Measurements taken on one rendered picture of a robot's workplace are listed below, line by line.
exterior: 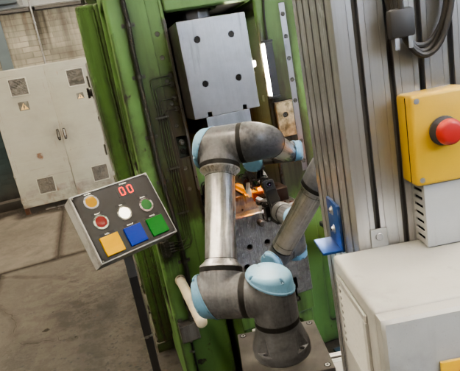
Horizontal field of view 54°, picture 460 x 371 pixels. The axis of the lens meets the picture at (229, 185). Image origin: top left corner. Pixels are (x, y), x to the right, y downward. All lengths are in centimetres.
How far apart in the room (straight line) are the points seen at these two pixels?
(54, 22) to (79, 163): 224
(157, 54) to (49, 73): 521
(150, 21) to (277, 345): 144
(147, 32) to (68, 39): 587
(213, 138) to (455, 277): 80
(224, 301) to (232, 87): 108
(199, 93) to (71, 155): 541
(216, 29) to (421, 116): 140
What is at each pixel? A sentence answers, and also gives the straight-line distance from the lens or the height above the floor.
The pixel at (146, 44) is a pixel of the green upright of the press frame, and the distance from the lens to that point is 207.
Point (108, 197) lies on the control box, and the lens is 181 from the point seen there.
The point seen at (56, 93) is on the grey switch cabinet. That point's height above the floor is 166.
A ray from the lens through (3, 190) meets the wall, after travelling 808.
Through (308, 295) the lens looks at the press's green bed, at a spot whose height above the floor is 44.
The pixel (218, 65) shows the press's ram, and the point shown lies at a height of 157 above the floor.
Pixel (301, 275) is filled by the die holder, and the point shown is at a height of 55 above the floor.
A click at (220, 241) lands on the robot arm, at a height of 112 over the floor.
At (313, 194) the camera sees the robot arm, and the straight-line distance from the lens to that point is 136.
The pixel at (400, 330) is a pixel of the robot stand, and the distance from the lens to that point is 60.
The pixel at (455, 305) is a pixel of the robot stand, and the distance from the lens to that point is 62.
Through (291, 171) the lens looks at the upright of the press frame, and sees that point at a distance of 228.
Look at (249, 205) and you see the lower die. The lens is 208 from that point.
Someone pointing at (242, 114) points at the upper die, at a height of 135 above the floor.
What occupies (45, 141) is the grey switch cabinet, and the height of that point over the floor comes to 102.
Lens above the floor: 154
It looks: 14 degrees down
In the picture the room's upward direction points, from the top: 11 degrees counter-clockwise
